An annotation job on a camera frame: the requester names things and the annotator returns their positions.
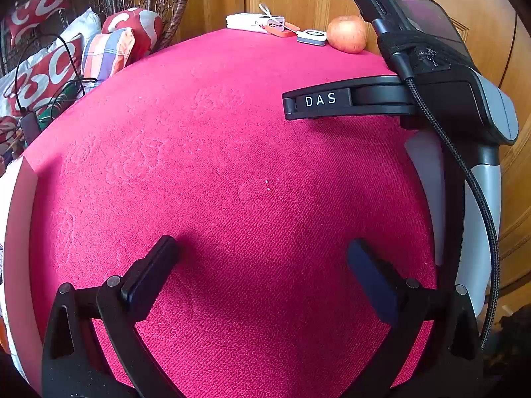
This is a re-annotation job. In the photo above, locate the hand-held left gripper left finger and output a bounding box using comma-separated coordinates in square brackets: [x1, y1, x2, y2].
[41, 235, 183, 398]

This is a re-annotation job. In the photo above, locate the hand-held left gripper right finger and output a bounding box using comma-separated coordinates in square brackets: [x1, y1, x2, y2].
[347, 238, 484, 398]

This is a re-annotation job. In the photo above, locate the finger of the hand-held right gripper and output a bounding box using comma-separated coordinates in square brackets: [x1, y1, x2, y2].
[282, 75, 417, 122]

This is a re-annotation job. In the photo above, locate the white blue small device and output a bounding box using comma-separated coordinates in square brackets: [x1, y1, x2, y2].
[296, 29, 328, 46]

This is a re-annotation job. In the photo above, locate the red apple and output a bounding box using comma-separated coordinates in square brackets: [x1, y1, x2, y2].
[327, 15, 368, 54]

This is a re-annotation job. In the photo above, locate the red plastic item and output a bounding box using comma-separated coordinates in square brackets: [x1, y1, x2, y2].
[269, 25, 300, 39]

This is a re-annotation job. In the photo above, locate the white power strip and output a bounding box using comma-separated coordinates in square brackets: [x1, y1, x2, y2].
[226, 3, 287, 34]

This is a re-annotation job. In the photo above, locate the black power adapter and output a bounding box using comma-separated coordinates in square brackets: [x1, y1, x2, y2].
[20, 112, 42, 144]

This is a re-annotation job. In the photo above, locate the round red white cushion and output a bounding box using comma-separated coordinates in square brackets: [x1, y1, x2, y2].
[102, 7, 164, 63]

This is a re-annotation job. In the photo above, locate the crumpled red white cushion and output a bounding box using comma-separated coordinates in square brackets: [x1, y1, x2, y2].
[0, 114, 21, 150]

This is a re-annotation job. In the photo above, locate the plaid pillow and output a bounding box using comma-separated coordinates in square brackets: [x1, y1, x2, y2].
[82, 28, 135, 79]

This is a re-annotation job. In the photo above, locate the large red white pillow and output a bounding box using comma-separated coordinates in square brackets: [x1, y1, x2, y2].
[0, 35, 86, 117]

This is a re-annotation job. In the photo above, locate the small red white pillow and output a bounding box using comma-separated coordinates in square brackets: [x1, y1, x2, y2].
[6, 0, 71, 48]

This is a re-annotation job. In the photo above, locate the black braided cable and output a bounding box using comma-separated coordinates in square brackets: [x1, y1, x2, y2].
[373, 17, 504, 351]

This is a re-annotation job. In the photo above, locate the black charging cable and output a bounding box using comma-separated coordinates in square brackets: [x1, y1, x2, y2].
[14, 33, 100, 112]

